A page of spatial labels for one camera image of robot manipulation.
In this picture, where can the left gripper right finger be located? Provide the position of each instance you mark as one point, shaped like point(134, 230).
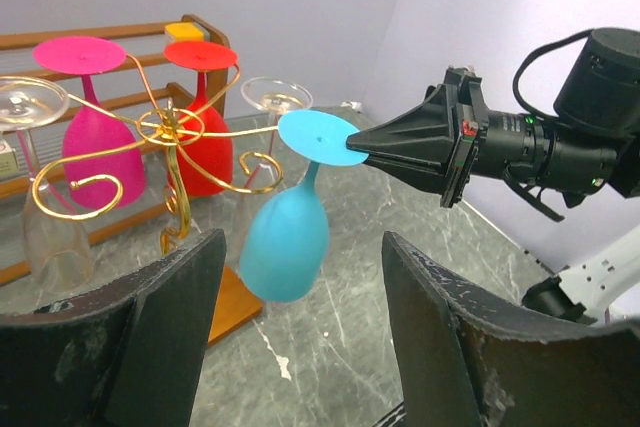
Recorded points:
point(468, 357)

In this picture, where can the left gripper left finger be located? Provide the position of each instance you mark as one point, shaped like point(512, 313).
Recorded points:
point(128, 353)

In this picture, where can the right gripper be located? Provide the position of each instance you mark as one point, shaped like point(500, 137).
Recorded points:
point(434, 146)

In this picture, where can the clear flute glass three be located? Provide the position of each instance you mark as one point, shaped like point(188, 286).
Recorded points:
point(57, 251)

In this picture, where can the clear flute glass one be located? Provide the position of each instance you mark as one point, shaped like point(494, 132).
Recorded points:
point(262, 175)

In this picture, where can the blue plastic wine glass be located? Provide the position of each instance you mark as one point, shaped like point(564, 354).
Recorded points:
point(288, 238)

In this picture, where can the pink plastic wine glass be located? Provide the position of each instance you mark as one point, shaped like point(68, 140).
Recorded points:
point(91, 131)

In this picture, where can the red plastic wine glass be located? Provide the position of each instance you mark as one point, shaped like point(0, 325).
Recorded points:
point(213, 155)

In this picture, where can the clear flute glass two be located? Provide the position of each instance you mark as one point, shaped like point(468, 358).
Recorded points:
point(276, 97)

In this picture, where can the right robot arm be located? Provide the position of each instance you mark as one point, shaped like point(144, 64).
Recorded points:
point(591, 140)

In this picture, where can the orange wooden shelf rack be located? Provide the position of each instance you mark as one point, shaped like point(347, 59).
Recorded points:
point(138, 212)

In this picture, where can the white red box on shelf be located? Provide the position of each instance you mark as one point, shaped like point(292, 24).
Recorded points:
point(9, 166)

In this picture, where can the yellow block on shelf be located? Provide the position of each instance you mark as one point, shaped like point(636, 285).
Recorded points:
point(184, 32)

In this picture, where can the gold wire wine glass rack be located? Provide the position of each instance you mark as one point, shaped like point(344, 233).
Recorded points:
point(177, 128)

